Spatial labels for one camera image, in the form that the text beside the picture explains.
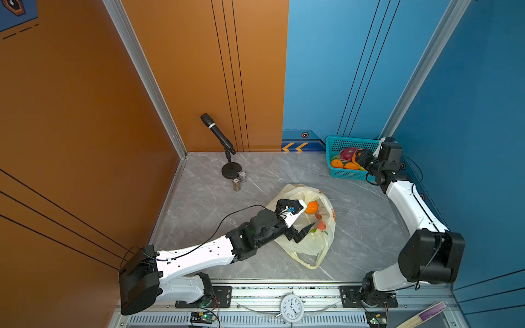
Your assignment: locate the pink dragon fruit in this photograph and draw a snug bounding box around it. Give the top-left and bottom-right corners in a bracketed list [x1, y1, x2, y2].
[331, 147, 358, 163]

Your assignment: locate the yellowish printed plastic bag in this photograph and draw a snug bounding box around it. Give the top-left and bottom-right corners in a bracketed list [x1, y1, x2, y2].
[267, 184, 336, 270]

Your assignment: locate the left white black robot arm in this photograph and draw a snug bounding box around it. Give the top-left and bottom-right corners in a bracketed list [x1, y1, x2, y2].
[118, 200, 310, 316]

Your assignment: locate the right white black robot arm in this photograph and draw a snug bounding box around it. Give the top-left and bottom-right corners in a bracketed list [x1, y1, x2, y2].
[354, 137, 466, 307]

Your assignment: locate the teal plastic basket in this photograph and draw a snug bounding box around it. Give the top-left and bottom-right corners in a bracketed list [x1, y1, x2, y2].
[325, 136, 380, 180]

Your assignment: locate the clear small jar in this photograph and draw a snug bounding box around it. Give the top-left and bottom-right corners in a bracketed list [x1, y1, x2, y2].
[239, 170, 247, 183]

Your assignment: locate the brown small jar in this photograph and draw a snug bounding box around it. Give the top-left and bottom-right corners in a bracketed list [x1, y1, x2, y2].
[232, 178, 241, 192]

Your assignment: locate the white analog clock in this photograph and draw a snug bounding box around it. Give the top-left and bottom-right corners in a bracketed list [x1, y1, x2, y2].
[280, 293, 305, 324]

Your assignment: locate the black microphone on stand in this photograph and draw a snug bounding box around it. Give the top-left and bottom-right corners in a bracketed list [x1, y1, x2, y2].
[200, 113, 242, 180]

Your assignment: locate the circuit board right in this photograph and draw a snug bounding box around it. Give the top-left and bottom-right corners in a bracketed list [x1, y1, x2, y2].
[365, 312, 388, 328]

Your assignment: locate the green circuit board left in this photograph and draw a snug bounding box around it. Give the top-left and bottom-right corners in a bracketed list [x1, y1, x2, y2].
[188, 312, 219, 327]

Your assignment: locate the purple beige booklet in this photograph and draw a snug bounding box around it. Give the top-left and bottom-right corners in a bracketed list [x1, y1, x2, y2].
[397, 301, 447, 328]

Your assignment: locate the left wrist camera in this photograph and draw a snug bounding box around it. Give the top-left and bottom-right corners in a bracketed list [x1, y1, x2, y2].
[275, 199, 308, 228]

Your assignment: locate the aluminium front rail frame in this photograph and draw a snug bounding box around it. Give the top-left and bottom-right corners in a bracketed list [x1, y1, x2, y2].
[109, 280, 469, 327]

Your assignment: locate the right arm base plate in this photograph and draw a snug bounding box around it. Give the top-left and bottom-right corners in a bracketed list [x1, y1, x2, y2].
[339, 285, 399, 309]

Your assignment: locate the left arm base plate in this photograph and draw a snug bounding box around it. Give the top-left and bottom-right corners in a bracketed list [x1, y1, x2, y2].
[175, 285, 232, 309]

